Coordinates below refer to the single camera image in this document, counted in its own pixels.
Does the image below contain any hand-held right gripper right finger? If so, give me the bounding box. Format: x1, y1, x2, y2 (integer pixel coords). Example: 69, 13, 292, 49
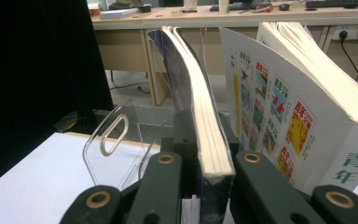
218, 112, 241, 158

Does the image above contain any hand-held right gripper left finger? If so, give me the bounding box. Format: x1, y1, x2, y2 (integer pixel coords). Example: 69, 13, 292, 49
160, 108, 200, 201

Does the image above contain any purple magazine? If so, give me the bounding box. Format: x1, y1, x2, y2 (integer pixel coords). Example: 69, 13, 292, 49
147, 25, 237, 224

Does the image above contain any white book with picture grid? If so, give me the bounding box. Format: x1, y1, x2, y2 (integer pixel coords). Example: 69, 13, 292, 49
218, 21, 358, 196

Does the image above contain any clear acrylic book rack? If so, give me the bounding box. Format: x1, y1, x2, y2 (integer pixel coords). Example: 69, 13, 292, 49
82, 98, 176, 191

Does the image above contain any beige desk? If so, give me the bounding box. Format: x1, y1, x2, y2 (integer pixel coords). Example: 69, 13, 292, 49
88, 0, 358, 106

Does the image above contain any hazard-striped stand base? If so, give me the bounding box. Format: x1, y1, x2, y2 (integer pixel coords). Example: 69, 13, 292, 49
53, 111, 87, 134

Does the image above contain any white cup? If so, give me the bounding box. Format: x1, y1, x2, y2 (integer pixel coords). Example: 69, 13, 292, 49
218, 0, 231, 15

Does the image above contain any white paper stack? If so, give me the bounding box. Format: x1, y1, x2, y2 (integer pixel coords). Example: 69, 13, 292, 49
98, 7, 140, 21

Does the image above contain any black curtain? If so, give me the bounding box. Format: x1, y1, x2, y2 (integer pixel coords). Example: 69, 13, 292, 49
0, 0, 115, 191

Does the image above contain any black keyboard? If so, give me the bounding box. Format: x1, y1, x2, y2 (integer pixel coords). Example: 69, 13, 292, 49
305, 0, 358, 9

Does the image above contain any thin black floor cable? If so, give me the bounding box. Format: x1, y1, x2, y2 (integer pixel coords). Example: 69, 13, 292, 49
108, 81, 152, 95

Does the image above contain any white wall socket with plugs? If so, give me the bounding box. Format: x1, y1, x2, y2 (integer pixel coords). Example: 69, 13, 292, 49
331, 24, 358, 42

